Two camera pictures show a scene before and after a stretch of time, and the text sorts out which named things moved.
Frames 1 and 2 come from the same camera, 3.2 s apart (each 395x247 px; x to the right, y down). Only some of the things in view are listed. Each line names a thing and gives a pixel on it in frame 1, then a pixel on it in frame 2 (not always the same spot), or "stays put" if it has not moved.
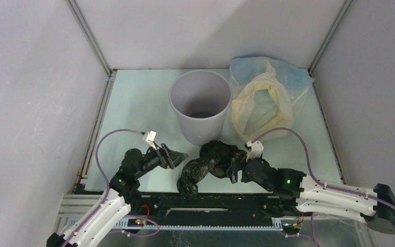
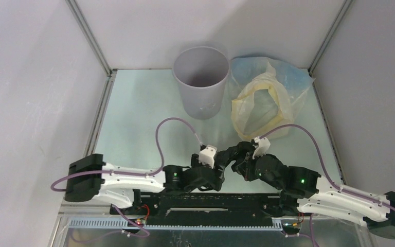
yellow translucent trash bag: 262,106 stays put
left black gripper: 174,158 → 216,184
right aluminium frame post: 315,62 stays put
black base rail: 208,209 stays put
